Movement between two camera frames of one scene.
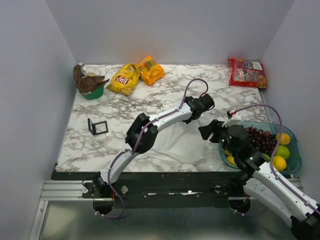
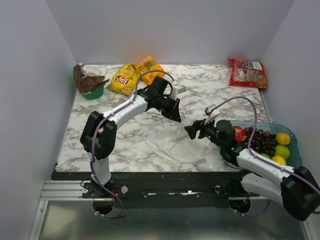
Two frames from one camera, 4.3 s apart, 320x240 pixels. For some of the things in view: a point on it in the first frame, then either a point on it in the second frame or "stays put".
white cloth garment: [181, 142] stays put
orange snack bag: [150, 71] stays put
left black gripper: [186, 121] to [173, 113]
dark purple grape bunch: [264, 141] stays put
